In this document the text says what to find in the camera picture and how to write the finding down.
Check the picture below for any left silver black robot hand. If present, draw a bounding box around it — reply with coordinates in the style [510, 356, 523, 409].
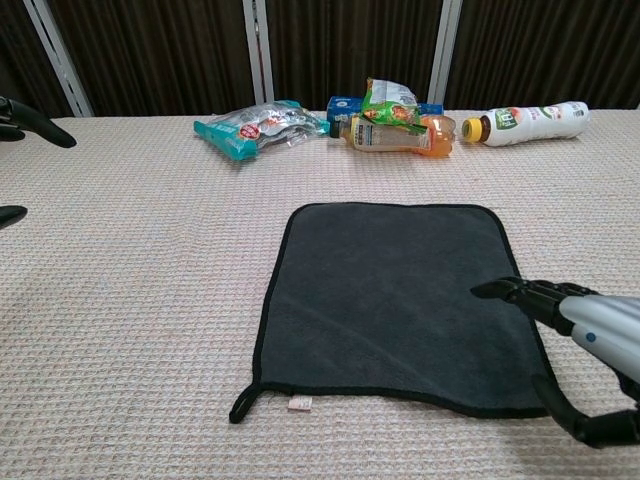
[0, 97, 79, 231]

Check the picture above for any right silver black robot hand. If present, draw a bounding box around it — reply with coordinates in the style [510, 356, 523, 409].
[469, 277, 640, 450]

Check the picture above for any grey and pink cloth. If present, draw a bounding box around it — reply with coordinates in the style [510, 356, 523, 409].
[228, 201, 559, 425]

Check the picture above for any dark brown pleated curtain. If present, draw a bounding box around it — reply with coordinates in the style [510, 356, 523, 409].
[0, 0, 640, 141]

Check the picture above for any teal clear snack packet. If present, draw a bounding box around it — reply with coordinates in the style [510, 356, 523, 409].
[193, 99, 331, 162]

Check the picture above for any white bottle yellow cap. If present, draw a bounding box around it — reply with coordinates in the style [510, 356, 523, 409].
[461, 100, 591, 148]

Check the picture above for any beige woven tablecloth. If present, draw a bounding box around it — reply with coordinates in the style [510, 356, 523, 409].
[0, 108, 640, 480]

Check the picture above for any clear bottle orange drink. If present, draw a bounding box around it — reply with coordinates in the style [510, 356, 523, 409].
[328, 113, 457, 159]

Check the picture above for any green snack bag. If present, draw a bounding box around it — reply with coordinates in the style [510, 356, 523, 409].
[360, 76, 430, 135]

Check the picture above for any blue cardboard box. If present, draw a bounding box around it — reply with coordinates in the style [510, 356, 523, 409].
[326, 95, 445, 124]

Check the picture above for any white metal frame post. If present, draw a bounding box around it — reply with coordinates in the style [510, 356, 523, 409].
[241, 0, 276, 104]
[22, 0, 95, 119]
[426, 0, 464, 105]

